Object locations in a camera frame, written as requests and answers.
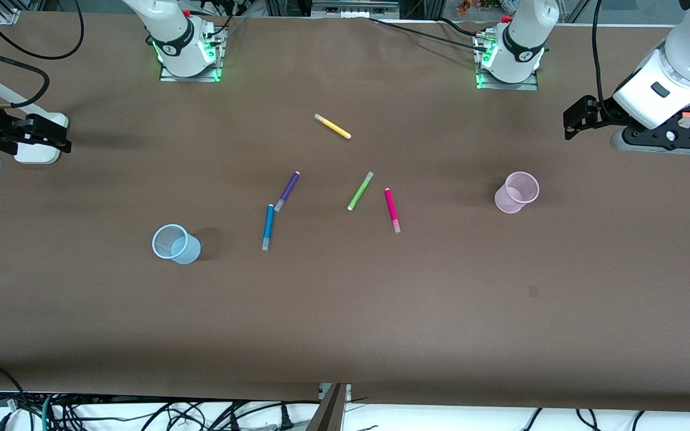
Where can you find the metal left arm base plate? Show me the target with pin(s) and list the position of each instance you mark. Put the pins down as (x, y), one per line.
(533, 84)

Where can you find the aluminium frame post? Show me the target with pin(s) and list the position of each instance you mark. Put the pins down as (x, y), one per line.
(328, 410)

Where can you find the aluminium corner bracket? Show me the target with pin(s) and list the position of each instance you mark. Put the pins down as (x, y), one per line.
(8, 12)

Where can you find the black power plug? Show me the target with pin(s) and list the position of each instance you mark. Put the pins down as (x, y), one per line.
(286, 418)

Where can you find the translucent pink cup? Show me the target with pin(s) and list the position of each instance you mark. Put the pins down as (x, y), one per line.
(516, 192)

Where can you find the purple marker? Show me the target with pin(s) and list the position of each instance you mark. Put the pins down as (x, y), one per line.
(287, 191)

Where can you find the pink marker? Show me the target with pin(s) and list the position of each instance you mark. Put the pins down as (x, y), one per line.
(392, 209)

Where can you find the small orange object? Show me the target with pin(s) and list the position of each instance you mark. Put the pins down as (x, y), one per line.
(463, 7)

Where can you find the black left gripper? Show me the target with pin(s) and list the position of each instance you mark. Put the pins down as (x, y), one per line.
(606, 116)

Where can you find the grey metal box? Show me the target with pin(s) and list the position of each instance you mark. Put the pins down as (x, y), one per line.
(354, 7)

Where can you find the translucent blue cup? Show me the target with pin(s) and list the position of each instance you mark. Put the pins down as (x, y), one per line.
(176, 244)

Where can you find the blue marker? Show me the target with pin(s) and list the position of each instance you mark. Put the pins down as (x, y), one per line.
(268, 226)

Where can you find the green marker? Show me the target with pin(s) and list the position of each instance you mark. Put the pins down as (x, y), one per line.
(360, 190)

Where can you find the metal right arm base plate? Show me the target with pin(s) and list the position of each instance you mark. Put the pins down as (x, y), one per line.
(216, 66)

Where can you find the white desk lamp stand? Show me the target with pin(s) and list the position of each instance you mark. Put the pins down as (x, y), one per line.
(42, 152)

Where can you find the yellow marker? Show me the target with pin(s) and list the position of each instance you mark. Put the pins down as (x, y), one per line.
(333, 126)

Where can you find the brown paper table cover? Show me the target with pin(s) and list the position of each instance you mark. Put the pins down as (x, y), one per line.
(345, 311)

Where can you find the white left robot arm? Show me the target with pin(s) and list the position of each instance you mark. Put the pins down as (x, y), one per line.
(686, 54)

